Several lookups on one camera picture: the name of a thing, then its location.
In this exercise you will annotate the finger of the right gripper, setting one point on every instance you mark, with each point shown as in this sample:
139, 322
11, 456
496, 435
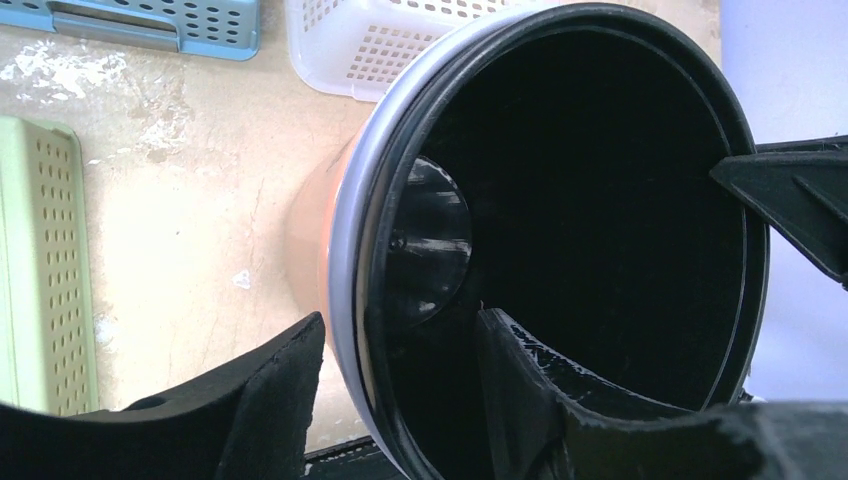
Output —
800, 189

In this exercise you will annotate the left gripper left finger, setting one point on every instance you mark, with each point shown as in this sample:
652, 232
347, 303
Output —
246, 419

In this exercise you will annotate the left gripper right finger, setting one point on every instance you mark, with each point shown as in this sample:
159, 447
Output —
548, 417

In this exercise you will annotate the green perforated plastic basket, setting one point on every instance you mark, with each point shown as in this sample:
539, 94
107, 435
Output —
48, 362

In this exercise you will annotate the orange bucket black rim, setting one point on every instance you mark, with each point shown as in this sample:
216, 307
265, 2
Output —
553, 163

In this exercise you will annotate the white perforated plastic basket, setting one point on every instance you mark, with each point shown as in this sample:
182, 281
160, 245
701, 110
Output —
360, 48

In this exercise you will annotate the blue perforated plastic basket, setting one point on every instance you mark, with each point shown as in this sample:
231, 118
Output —
228, 30

